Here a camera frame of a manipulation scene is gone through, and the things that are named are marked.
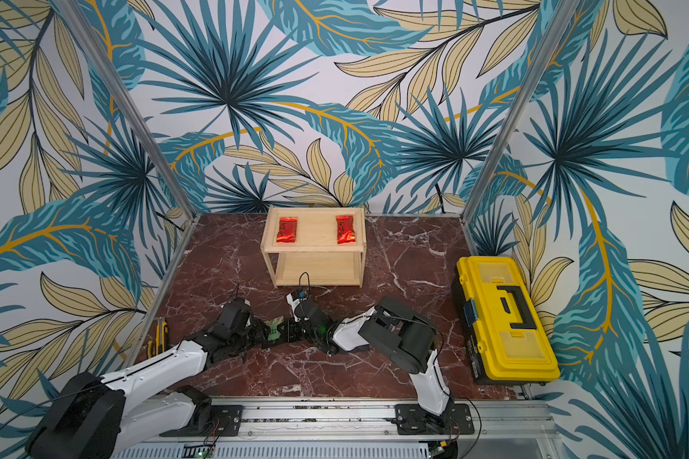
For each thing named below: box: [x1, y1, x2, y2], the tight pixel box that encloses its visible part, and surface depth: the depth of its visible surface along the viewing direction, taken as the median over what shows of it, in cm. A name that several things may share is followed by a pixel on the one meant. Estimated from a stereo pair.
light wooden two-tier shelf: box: [260, 206, 368, 289], surface depth 89 cm
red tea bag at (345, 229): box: [335, 215, 357, 245], surface depth 87 cm
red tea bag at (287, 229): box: [276, 216, 298, 243], surface depth 87 cm
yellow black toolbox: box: [451, 256, 561, 386], surface depth 76 cm
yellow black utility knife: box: [146, 318, 169, 359], surface depth 87 cm
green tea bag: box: [264, 315, 285, 342], surface depth 90 cm
